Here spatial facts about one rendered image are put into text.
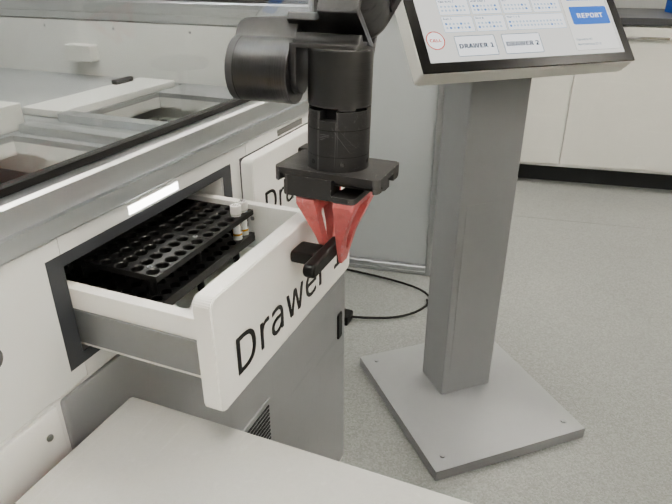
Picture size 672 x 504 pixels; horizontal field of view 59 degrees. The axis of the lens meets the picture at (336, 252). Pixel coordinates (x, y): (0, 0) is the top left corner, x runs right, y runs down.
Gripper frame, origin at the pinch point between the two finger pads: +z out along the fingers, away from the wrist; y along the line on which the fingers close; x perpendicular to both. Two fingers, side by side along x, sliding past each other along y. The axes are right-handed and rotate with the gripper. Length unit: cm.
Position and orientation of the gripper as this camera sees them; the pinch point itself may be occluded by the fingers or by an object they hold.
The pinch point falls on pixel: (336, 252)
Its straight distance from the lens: 59.2
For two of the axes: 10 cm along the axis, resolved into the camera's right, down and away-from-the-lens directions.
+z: -0.2, 9.0, 4.3
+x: -3.8, 3.9, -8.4
